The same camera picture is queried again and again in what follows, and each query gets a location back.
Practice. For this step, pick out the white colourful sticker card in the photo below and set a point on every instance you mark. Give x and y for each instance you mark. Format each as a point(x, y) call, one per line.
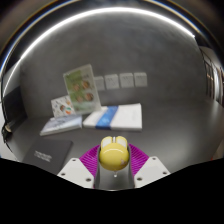
point(61, 106)

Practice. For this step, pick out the grey striped booklet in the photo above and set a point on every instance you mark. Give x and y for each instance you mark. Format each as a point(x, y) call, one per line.
point(61, 125)

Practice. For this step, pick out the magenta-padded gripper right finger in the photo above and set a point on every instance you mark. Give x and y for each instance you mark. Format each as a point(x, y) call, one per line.
point(151, 171)

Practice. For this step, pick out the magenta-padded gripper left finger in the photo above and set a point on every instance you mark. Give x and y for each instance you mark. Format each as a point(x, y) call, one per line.
point(75, 173)

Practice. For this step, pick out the white box with blue band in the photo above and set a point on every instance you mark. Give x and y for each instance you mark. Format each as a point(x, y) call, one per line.
point(125, 116)

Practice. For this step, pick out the green food poster sheet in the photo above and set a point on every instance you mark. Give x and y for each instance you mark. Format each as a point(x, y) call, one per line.
point(81, 88)

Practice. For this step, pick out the yellow rabbit-shaped computer mouse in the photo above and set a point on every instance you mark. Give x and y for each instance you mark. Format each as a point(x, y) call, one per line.
point(113, 156)

